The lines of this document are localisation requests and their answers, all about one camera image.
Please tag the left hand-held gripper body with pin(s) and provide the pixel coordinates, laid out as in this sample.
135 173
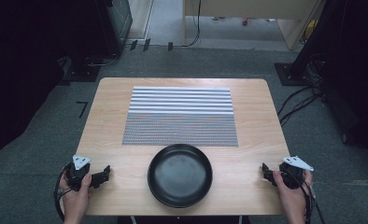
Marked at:
77 175

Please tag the yellow object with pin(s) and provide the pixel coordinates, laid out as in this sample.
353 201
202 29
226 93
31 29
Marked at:
311 28

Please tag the dark equipment cabinet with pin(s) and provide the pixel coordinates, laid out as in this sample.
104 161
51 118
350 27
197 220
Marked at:
118 21

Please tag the person's right hand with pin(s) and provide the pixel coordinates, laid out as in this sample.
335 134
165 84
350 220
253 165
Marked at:
292 200

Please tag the person's left hand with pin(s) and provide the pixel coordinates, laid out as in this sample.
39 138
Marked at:
74 202

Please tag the black stand base plate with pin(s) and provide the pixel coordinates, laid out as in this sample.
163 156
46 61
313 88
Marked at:
289 74
81 73

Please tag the grey striped placemat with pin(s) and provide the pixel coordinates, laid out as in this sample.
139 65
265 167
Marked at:
180 116

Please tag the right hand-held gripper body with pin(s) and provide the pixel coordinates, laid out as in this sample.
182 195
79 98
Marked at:
292 177

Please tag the black round plate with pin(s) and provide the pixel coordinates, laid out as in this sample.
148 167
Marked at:
179 175

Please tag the small red object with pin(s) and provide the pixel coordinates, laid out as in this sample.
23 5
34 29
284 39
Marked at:
245 21

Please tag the light wooden desk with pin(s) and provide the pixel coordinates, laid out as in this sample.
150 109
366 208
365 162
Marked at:
250 7

